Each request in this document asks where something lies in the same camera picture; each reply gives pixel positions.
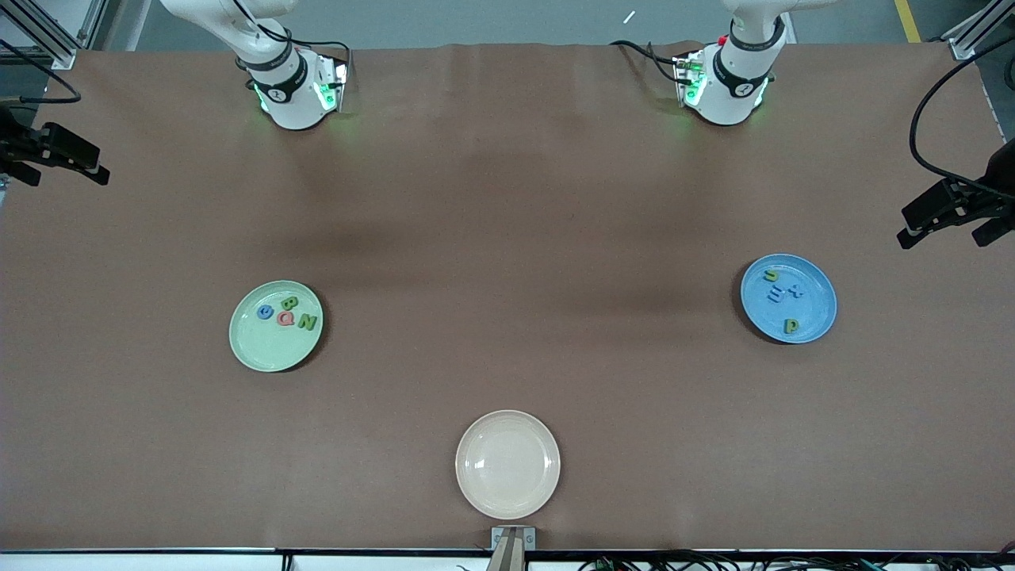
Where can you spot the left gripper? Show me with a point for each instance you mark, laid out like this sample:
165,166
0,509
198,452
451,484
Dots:
986,200

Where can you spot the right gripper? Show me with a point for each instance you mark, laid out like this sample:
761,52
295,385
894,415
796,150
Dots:
17,147

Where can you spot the blue letter m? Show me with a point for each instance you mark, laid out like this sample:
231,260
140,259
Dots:
777,295

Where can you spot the green letter B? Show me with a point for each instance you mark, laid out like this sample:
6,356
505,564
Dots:
290,304

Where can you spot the pink letter Q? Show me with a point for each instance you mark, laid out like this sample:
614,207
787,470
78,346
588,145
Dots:
281,319

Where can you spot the green letter N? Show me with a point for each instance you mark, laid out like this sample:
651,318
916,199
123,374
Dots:
308,323

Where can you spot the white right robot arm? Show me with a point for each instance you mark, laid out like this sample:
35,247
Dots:
293,87

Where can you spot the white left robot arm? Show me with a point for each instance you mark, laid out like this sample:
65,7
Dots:
725,87

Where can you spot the blue plate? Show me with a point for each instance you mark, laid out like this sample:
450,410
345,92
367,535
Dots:
817,313

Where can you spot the yellow floor tape strip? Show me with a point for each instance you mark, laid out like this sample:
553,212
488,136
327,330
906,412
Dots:
908,22

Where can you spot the light green plate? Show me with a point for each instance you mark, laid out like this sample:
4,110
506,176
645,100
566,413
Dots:
258,349

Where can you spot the white panel below table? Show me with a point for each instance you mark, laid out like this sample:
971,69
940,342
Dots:
388,564
135,563

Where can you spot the brown table cover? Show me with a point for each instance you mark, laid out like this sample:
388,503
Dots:
507,198

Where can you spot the beige plate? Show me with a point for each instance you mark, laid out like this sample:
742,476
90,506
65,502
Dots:
507,464

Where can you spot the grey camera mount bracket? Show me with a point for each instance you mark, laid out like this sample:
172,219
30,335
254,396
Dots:
513,541

